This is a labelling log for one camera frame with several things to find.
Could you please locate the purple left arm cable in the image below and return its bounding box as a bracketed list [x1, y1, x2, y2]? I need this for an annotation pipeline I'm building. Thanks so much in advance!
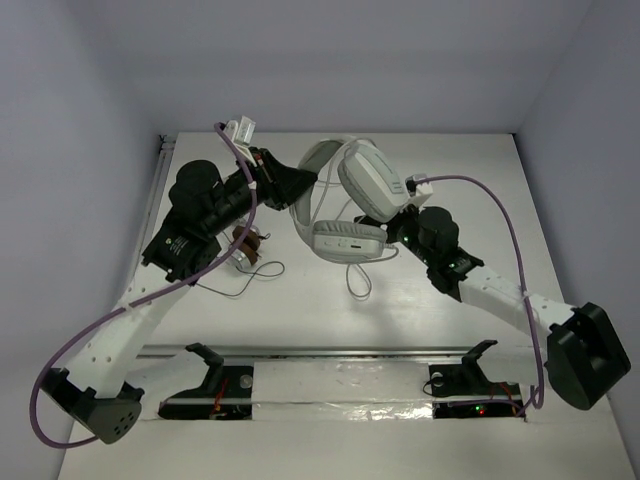
[28, 122, 259, 448]

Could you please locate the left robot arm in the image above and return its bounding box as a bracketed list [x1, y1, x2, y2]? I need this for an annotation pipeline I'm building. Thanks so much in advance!
[29, 148, 317, 449]

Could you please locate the brown over-ear headphones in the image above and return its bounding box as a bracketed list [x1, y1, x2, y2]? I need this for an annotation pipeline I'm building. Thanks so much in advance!
[223, 225, 271, 270]

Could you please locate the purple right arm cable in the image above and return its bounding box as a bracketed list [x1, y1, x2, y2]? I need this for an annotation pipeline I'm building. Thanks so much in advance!
[407, 174, 546, 416]

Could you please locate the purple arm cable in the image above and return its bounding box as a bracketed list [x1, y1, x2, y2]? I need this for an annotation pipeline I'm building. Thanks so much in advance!
[407, 174, 546, 416]
[28, 122, 259, 448]

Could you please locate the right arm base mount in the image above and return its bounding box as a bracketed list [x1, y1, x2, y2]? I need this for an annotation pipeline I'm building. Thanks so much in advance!
[422, 340, 526, 420]

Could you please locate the white over-ear headphones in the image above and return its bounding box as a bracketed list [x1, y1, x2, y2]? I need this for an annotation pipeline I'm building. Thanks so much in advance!
[290, 137, 409, 265]

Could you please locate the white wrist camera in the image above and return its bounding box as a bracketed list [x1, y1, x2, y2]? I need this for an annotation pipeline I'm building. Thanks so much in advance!
[405, 174, 434, 208]
[223, 116, 256, 149]

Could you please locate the thin grey headphone cable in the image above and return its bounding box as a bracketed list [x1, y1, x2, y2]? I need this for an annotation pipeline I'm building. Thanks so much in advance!
[192, 259, 286, 300]

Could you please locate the aluminium rail front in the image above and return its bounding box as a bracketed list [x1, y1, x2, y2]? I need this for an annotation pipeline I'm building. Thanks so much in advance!
[137, 344, 534, 359]

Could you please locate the aluminium rail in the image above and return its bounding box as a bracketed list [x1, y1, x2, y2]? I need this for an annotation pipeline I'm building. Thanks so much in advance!
[144, 135, 177, 234]
[137, 344, 534, 359]

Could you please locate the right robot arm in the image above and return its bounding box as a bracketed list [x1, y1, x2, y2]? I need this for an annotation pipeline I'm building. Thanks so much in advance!
[358, 206, 631, 410]

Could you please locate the aluminium rail left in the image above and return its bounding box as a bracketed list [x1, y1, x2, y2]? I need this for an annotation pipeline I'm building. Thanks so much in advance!
[144, 135, 177, 234]

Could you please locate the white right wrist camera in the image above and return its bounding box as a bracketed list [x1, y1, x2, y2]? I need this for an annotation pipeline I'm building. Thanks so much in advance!
[405, 174, 434, 208]

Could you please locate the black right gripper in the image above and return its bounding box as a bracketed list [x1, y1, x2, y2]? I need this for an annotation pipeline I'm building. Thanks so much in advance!
[356, 196, 436, 267]

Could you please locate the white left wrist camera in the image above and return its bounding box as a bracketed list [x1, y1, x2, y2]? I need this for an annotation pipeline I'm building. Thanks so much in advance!
[223, 116, 256, 149]

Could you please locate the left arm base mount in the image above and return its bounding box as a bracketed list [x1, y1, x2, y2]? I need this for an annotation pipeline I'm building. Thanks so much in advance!
[158, 343, 254, 421]

